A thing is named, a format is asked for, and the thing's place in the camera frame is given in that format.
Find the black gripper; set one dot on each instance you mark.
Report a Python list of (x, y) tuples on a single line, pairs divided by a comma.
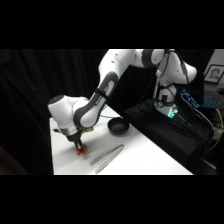
[(76, 138)]

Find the red ball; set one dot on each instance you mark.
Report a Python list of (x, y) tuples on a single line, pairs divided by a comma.
[(81, 152)]

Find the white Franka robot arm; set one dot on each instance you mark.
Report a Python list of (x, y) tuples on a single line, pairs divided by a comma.
[(106, 90)]

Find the black bowl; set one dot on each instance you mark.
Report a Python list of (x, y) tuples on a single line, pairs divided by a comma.
[(118, 127)]

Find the yellow tag on wrist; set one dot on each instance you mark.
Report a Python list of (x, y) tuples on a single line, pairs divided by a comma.
[(88, 129)]

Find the metal tongs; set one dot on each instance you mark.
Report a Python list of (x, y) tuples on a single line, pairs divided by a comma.
[(106, 158)]

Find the black curtain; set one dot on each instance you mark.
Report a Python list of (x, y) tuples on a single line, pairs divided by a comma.
[(30, 93)]

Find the blue-lit electronic device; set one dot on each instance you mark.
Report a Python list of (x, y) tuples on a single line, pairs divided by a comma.
[(190, 98)]

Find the cyan backlit keyboard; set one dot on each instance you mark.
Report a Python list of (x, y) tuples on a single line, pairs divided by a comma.
[(213, 100)]

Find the framed picture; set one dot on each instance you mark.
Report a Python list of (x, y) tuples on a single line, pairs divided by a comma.
[(214, 73)]

